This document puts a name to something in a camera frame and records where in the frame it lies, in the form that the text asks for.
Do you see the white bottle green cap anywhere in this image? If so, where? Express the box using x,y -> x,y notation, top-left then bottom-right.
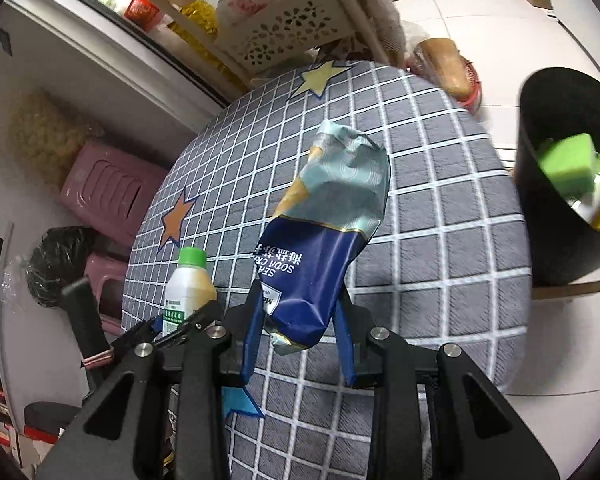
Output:
162,247 -> 216,336

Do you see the blue cracker bag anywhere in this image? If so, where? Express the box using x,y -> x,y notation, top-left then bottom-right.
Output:
254,120 -> 391,356

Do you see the light green sponge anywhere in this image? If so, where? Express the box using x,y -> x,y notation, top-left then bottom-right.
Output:
538,133 -> 596,198

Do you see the grey checkered tablecloth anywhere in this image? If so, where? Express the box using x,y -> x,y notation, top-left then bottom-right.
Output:
121,58 -> 534,480

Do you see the black garbage bag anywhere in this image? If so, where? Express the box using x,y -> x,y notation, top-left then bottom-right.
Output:
26,226 -> 98,308

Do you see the black trash bin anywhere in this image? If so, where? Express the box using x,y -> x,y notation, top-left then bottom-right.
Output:
514,67 -> 600,287

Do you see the pink plastic stool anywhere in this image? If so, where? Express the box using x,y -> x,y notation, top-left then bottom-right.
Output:
58,138 -> 169,248

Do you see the red basket with bread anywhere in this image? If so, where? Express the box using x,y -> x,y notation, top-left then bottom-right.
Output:
405,38 -> 482,115

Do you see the beige plastic shelf rack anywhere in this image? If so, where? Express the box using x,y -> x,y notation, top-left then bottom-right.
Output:
149,0 -> 406,88

